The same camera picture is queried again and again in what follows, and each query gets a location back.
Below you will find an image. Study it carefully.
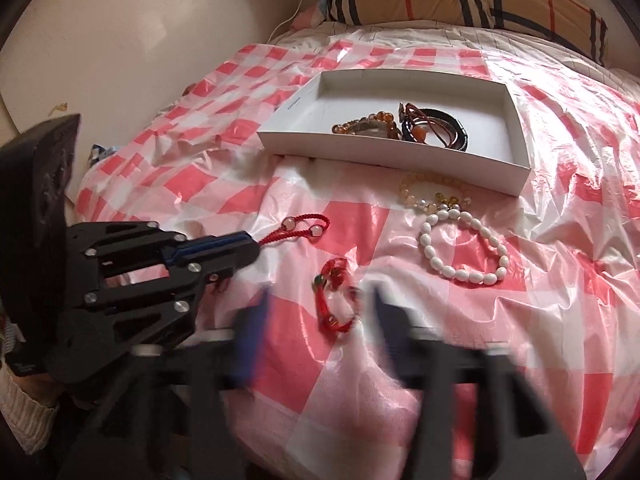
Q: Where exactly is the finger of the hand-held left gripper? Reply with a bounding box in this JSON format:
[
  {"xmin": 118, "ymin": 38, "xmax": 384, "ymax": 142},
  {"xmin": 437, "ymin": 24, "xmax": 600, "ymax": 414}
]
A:
[
  {"xmin": 44, "ymin": 244, "xmax": 262, "ymax": 382},
  {"xmin": 74, "ymin": 220, "xmax": 252, "ymax": 282}
]

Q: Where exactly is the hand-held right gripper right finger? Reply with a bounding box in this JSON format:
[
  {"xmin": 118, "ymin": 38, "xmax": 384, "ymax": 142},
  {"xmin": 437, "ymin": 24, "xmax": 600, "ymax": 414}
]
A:
[{"xmin": 367, "ymin": 280, "xmax": 589, "ymax": 480}]

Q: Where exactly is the pale yellow bead bracelet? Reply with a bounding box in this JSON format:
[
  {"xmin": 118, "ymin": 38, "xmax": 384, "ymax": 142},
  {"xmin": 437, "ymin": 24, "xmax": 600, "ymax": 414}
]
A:
[{"xmin": 398, "ymin": 172, "xmax": 473, "ymax": 211}]

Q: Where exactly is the red cord bracelet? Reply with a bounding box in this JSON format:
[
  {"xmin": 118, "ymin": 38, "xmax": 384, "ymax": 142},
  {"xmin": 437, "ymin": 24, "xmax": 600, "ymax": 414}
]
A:
[
  {"xmin": 257, "ymin": 214, "xmax": 332, "ymax": 251},
  {"xmin": 314, "ymin": 257, "xmax": 361, "ymax": 333}
]

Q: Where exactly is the red white checkered plastic sheet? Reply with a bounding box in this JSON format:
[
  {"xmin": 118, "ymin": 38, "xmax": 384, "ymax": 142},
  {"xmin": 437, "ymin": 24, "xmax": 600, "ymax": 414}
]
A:
[{"xmin": 75, "ymin": 30, "xmax": 640, "ymax": 480}]

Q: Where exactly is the white wooden headboard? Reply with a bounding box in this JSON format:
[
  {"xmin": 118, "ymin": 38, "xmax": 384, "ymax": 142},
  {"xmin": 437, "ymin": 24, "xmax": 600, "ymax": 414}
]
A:
[{"xmin": 0, "ymin": 0, "xmax": 301, "ymax": 131}]

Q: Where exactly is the person's left forearm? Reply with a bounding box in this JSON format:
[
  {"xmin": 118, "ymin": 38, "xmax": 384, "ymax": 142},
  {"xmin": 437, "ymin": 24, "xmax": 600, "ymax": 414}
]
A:
[{"xmin": 0, "ymin": 360, "xmax": 61, "ymax": 456}]

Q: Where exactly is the pink cloth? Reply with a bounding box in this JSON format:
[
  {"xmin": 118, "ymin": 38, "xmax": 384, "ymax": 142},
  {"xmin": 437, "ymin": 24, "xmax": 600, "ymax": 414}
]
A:
[{"xmin": 292, "ymin": 2, "xmax": 326, "ymax": 31}]

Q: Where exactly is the white cable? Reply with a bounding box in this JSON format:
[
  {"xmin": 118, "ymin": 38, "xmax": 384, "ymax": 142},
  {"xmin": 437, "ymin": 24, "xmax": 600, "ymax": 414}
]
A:
[{"xmin": 267, "ymin": 0, "xmax": 308, "ymax": 43}]

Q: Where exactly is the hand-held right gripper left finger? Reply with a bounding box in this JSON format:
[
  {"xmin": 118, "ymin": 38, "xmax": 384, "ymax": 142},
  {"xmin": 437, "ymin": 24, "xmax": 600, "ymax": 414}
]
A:
[{"xmin": 70, "ymin": 287, "xmax": 275, "ymax": 480}]

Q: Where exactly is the white shallow cardboard box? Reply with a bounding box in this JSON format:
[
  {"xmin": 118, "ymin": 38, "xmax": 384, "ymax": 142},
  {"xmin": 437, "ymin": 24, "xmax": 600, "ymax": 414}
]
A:
[{"xmin": 256, "ymin": 69, "xmax": 532, "ymax": 197}]

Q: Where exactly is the dark amber bead bracelet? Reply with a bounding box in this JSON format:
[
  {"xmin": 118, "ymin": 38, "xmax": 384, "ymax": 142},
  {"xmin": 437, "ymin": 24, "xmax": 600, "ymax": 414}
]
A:
[{"xmin": 331, "ymin": 110, "xmax": 403, "ymax": 139}]

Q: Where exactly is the white oval bead bracelet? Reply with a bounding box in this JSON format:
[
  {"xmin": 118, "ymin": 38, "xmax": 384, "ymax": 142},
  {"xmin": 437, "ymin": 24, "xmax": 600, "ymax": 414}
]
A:
[{"xmin": 418, "ymin": 210, "xmax": 510, "ymax": 285}]

